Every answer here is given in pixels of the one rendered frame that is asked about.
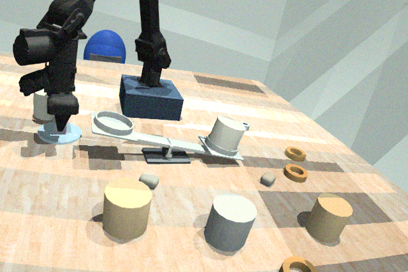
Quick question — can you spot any pale grey pebble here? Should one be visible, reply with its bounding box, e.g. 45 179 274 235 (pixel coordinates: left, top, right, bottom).
139 172 159 189

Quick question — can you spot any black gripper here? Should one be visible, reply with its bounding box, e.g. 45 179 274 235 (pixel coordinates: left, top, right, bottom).
47 60 79 132

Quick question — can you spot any beige cylinder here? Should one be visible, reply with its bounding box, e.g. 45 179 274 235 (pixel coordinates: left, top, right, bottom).
305 193 353 243
102 178 152 240

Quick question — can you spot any white balance beam with round pans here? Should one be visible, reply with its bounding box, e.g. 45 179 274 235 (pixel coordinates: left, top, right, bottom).
91 110 243 164

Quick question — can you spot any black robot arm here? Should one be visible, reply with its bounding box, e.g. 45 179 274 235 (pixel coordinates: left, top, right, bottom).
13 0 171 96

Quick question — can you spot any orange ring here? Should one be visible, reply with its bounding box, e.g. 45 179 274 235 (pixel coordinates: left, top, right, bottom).
285 147 307 162
284 164 308 183
279 256 317 272

